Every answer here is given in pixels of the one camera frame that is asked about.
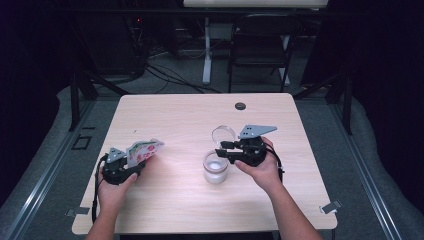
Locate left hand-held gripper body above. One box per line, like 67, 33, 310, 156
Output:
101, 147, 141, 186

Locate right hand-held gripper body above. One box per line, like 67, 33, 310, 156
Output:
237, 124, 279, 168

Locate pink and white plastic bag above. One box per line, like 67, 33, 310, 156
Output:
125, 138, 166, 169

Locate clear jar with hinged lid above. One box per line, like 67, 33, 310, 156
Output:
202, 124, 237, 185

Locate person's left hand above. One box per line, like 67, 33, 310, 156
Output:
97, 168, 139, 215

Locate person's right hand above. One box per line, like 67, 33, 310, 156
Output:
234, 136, 285, 195

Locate grey tape strip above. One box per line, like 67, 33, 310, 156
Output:
65, 206, 91, 218
319, 199, 343, 214

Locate black metal stand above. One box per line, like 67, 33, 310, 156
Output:
68, 69, 131, 132
293, 73, 354, 136

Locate white desk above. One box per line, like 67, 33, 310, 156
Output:
183, 0, 331, 87

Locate black folding chair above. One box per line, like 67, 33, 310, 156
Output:
228, 13, 303, 94

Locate black equipment cabinet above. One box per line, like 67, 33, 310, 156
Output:
78, 14, 146, 76

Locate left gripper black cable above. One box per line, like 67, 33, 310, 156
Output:
91, 154, 109, 224

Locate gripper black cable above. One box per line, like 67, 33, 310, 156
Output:
91, 154, 109, 224
264, 143, 285, 183

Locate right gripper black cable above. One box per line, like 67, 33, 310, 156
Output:
264, 143, 285, 183

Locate metal floor rail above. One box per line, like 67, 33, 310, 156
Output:
328, 99, 404, 240
0, 99, 96, 240

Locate black floor cables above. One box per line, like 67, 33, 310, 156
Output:
144, 63, 221, 94

